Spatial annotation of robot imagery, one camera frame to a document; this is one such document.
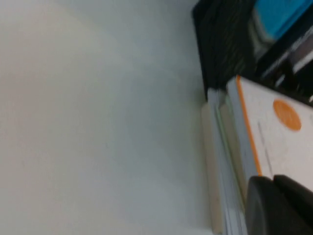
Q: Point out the black perforated book stand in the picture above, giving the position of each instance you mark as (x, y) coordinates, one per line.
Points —
(220, 49)

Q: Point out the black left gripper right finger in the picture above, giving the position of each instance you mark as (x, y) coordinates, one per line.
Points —
(298, 191)

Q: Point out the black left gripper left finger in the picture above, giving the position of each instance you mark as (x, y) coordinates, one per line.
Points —
(269, 210)

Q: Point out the white book under stack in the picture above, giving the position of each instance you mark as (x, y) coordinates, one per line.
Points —
(220, 147)

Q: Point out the blue spine book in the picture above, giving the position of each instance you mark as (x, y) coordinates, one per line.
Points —
(281, 17)

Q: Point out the white orange ROS2 book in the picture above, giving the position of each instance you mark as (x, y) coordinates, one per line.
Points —
(269, 147)

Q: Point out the dark book white title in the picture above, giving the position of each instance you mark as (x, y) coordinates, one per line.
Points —
(300, 54)

